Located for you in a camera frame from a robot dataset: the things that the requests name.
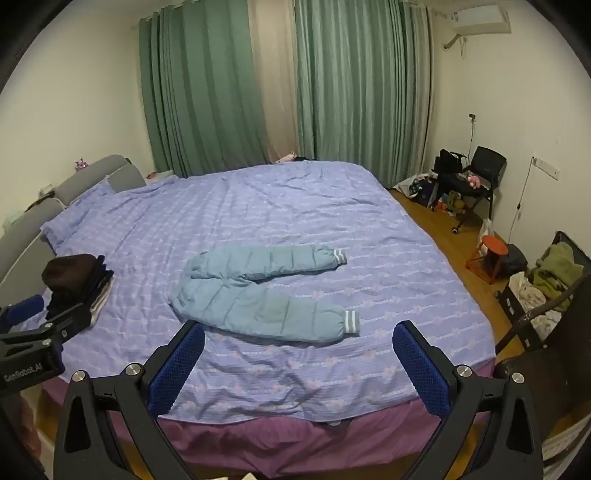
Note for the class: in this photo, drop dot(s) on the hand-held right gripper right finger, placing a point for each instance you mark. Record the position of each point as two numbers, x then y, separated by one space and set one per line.
422 369

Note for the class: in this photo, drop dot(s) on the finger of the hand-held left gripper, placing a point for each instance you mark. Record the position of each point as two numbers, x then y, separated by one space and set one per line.
25 308
64 323

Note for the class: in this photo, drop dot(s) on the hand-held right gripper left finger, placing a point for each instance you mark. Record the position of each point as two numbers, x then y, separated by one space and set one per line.
178 369

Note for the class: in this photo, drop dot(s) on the light blue padded pants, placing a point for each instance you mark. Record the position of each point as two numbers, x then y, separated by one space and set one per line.
258 300

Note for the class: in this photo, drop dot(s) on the stack of dark folded clothes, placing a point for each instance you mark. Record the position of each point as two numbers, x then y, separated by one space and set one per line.
76 277

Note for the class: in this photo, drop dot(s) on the grey padded headboard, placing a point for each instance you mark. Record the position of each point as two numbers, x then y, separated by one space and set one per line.
32 221

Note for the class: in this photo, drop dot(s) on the black storage box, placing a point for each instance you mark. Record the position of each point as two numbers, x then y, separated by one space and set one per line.
512 307

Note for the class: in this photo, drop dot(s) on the purple pillow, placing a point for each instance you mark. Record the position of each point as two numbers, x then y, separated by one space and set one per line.
78 212

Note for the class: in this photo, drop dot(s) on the white crumpled clothes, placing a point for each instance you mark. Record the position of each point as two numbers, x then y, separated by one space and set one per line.
531 295

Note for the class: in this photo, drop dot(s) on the dark brown chair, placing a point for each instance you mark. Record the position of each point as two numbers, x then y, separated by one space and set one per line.
554 378

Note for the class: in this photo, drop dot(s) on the red stool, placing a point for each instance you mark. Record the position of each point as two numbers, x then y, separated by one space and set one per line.
493 247

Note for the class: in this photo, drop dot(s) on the dark backpack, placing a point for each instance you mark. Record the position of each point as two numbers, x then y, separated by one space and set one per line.
515 259

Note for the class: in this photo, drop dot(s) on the white plastic bag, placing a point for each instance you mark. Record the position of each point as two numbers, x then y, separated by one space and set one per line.
485 233

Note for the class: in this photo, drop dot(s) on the purple toy figure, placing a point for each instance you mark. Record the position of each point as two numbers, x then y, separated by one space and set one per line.
82 164

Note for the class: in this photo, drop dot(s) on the pile of colourful toys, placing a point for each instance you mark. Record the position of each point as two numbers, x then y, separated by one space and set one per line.
450 202

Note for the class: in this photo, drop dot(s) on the green cloth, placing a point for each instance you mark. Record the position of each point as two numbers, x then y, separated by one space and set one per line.
558 267

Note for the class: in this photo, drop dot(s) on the white nightstand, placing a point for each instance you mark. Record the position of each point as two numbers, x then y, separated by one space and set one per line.
160 175

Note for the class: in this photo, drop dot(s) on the patterned tote bag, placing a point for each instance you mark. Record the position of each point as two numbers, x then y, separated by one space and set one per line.
418 187

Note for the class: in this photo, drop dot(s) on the pink plush toy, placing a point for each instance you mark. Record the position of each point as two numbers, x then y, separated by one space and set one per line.
473 181

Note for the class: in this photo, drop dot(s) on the bed with purple sheet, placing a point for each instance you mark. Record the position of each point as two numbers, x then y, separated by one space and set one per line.
300 217

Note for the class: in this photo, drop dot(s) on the black bag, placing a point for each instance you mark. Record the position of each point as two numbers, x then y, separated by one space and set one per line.
450 162

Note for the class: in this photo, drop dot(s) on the black chair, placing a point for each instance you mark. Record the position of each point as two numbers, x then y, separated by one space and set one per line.
490 165

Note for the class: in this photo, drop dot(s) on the pink cloth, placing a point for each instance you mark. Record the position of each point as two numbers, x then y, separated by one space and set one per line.
286 157

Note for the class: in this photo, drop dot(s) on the green curtain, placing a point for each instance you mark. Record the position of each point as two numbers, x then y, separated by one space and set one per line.
198 92
360 83

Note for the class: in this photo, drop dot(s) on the beige curtain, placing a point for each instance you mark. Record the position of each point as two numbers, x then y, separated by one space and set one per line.
277 83

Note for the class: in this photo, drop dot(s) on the white air conditioner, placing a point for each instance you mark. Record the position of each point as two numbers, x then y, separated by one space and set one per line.
482 18

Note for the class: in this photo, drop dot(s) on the white wall power strip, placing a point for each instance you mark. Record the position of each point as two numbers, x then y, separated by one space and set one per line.
545 167

